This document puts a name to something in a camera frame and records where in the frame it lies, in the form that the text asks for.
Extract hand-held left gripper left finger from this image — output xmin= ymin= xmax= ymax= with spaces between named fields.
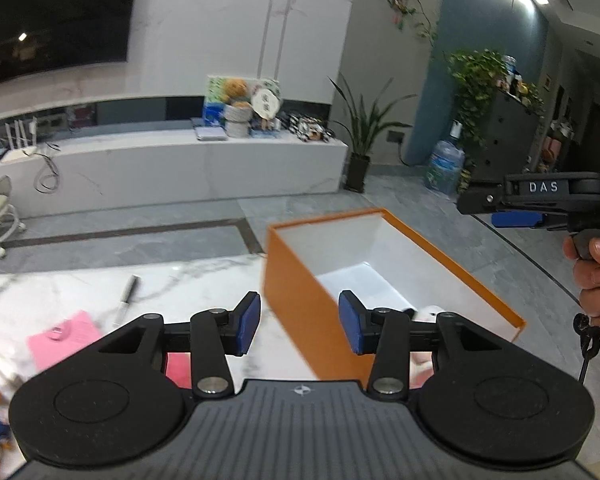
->
xmin=97 ymin=291 xmax=263 ymax=401

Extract small white object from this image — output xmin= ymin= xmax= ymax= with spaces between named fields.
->
xmin=411 ymin=305 xmax=443 ymax=324

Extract grey laptop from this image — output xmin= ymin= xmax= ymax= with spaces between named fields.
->
xmin=194 ymin=117 xmax=229 ymax=142

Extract black wrist lanyard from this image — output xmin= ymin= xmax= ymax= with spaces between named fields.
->
xmin=573 ymin=312 xmax=600 ymax=387

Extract blue water bottle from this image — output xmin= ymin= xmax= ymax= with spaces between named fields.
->
xmin=424 ymin=121 xmax=466 ymax=197

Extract round paper fan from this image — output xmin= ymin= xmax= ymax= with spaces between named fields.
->
xmin=250 ymin=87 xmax=284 ymax=130

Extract long leaf potted plant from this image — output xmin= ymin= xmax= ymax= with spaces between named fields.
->
xmin=327 ymin=75 xmax=414 ymax=194

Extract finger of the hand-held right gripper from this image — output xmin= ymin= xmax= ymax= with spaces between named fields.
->
xmin=456 ymin=181 xmax=507 ymax=217
xmin=491 ymin=211 xmax=545 ymax=230

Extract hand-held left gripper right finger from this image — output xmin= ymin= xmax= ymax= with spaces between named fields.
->
xmin=338 ymin=290 xmax=507 ymax=401

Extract orange cardboard box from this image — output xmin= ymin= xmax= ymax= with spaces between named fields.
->
xmin=263 ymin=208 xmax=527 ymax=395

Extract wall television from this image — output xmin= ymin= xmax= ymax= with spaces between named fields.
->
xmin=0 ymin=0 xmax=142 ymax=90

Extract black cabinet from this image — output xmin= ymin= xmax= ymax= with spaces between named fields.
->
xmin=466 ymin=87 xmax=544 ymax=197

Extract pink snap pouch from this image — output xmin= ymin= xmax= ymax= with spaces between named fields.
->
xmin=26 ymin=310 xmax=191 ymax=388

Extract person's right hand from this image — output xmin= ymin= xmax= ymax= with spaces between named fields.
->
xmin=563 ymin=232 xmax=600 ymax=318

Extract black handle screwdriver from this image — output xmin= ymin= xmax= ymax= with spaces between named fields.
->
xmin=112 ymin=275 xmax=141 ymax=328

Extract marble television bench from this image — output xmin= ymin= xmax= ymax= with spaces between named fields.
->
xmin=0 ymin=126 xmax=349 ymax=222

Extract black cable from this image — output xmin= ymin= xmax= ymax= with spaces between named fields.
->
xmin=34 ymin=141 xmax=61 ymax=194

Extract white router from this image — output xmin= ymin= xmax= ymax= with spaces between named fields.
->
xmin=2 ymin=116 xmax=39 ymax=162

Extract green ivy plant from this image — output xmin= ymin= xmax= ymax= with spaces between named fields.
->
xmin=446 ymin=49 xmax=512 ymax=153

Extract black and white figurines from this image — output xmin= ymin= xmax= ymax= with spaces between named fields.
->
xmin=284 ymin=111 xmax=337 ymax=144

